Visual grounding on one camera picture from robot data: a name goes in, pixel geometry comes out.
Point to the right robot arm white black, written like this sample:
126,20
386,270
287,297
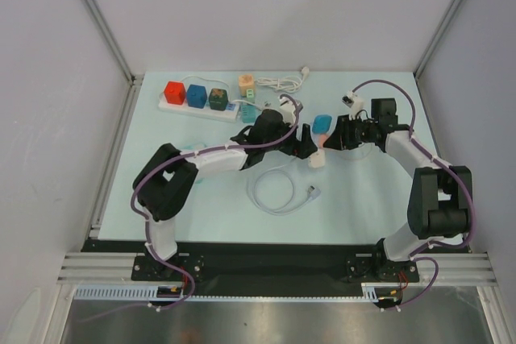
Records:
440,204

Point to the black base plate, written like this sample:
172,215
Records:
267,270

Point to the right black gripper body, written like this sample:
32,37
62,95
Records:
347,133

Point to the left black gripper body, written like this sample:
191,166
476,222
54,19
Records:
290,145

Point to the white power strip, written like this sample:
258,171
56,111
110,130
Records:
230,114

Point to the blue square adapter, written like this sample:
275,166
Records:
321,124

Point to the teal small adapter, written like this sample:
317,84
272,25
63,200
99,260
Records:
248,113

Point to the dark green cube adapter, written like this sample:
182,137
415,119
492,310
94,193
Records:
218,99

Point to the red cube adapter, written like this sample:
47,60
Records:
174,93

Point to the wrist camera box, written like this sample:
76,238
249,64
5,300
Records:
287,108
354,103

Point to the blue cube adapter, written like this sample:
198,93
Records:
196,96

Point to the orange cube adapter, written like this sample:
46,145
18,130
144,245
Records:
246,82

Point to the pink small plug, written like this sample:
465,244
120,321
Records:
322,138

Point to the teal triangular power strip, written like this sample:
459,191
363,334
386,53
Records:
191,148

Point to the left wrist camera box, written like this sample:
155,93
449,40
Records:
287,108

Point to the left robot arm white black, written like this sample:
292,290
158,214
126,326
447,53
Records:
161,189

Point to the white square adapter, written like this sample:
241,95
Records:
317,159

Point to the round light blue socket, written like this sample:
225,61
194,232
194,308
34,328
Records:
284,189

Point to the aluminium frame rail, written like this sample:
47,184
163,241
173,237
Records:
95,13

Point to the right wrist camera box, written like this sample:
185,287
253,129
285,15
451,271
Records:
354,103

